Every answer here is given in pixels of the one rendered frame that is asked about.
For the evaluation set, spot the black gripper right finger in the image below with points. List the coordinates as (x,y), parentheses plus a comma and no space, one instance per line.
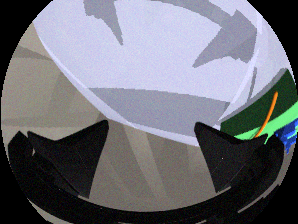
(225,155)

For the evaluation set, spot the green flat rectangular plate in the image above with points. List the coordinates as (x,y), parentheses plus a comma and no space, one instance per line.
(283,121)

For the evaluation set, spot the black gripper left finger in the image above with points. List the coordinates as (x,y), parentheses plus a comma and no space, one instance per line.
(75,156)

